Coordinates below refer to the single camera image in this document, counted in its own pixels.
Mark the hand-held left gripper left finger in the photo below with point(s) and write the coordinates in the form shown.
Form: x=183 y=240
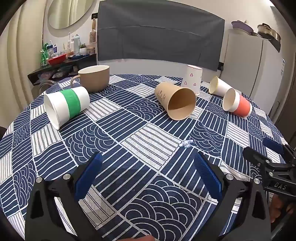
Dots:
x=89 y=177

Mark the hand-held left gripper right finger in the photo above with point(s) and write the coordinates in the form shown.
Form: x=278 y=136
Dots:
x=208 y=178

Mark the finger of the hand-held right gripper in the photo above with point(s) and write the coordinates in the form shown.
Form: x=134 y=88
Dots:
x=255 y=156
x=274 y=145

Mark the white and orange cup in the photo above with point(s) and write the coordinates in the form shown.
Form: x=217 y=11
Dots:
x=241 y=105

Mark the white cup with green band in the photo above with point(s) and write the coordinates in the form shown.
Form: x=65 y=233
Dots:
x=69 y=104

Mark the plain white paper cup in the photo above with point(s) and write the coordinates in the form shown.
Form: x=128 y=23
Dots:
x=220 y=87

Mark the brown paper cup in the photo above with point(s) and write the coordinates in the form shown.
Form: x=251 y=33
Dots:
x=171 y=97

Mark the white cup with pink hearts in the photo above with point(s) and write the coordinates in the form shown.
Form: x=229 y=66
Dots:
x=192 y=78

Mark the person's right hand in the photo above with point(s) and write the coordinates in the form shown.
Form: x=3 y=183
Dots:
x=278 y=208

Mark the small clear figure charm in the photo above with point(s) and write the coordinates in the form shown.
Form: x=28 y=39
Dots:
x=185 y=144

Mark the navy patterned tablecloth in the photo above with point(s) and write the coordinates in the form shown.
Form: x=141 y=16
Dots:
x=138 y=125

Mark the white refrigerator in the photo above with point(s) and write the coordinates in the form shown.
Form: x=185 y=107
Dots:
x=249 y=69

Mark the large brown ceramic mug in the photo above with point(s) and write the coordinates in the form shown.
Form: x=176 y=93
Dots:
x=94 y=80

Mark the metal chair back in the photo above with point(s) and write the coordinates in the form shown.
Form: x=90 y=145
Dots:
x=47 y=84

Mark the black side shelf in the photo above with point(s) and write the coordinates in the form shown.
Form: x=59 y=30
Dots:
x=57 y=69

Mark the steel pot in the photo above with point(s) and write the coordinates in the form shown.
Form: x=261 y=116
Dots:
x=269 y=31

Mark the blue tray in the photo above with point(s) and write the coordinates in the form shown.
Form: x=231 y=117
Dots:
x=75 y=56

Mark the red bowl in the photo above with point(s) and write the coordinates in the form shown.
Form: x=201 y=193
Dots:
x=56 y=60

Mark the purple pot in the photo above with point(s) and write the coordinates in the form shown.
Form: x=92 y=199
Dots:
x=241 y=27

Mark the small potted plant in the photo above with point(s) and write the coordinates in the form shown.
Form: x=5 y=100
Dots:
x=83 y=49

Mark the green bottle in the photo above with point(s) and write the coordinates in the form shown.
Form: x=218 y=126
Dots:
x=44 y=56

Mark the white pump bottle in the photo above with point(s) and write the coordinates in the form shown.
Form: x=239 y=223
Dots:
x=76 y=44

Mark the wooden hairbrush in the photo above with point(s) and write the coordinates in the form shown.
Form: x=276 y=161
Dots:
x=93 y=34

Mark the grey cloth cover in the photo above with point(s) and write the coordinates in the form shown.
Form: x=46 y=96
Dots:
x=159 y=34

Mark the wall power outlet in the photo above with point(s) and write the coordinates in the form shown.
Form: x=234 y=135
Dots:
x=221 y=65

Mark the round wall mirror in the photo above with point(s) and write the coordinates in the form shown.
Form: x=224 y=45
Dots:
x=69 y=11

